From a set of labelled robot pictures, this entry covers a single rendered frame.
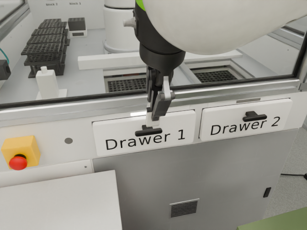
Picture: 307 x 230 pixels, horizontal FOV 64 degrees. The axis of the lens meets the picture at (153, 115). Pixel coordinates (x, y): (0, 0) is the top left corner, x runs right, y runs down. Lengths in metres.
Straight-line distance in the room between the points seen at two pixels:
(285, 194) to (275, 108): 1.10
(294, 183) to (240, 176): 1.00
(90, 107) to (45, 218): 0.30
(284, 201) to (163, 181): 1.10
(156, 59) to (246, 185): 0.80
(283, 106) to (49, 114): 0.68
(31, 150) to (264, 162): 0.78
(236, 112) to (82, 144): 0.46
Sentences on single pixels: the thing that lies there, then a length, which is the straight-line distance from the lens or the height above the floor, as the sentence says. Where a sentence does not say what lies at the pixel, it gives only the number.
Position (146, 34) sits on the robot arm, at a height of 1.21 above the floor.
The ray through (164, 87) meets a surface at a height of 1.12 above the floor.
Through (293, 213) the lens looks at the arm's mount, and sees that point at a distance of 0.62.
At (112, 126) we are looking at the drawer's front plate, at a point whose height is 0.92.
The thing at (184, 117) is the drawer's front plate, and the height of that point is 0.92.
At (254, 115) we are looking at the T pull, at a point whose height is 0.91.
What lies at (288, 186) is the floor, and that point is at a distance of 1.94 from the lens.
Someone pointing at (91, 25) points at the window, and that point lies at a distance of 0.60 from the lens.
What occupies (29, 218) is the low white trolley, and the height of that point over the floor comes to 0.76.
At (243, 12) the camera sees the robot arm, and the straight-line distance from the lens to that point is 0.17.
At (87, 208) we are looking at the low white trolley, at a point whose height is 0.76.
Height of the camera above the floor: 1.31
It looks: 33 degrees down
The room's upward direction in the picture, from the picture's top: straight up
